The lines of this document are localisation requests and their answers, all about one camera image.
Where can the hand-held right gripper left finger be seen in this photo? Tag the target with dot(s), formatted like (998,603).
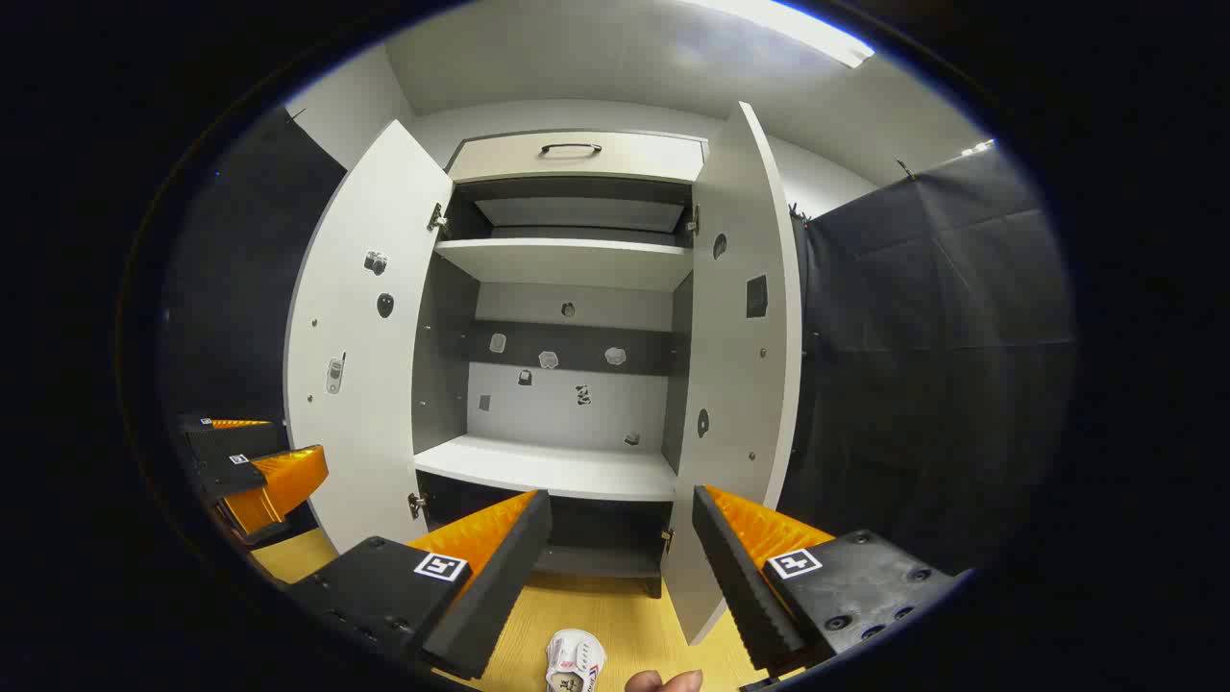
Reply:
(504,577)

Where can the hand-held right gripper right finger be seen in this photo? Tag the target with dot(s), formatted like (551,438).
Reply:
(740,586)

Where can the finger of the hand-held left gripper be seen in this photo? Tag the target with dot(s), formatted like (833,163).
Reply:
(231,474)
(221,440)

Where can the white canvas shoe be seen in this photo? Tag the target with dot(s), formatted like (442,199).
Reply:
(575,658)

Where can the white grey shoe cabinet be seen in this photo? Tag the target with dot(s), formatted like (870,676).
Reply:
(557,471)

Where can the white cabinet door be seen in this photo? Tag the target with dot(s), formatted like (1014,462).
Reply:
(356,384)
(735,384)

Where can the white cabinet drawer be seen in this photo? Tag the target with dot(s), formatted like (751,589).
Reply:
(577,168)

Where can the black backdrop cloth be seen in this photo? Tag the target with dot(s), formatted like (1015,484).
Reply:
(942,365)

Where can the ceiling light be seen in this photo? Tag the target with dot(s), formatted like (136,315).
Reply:
(798,27)

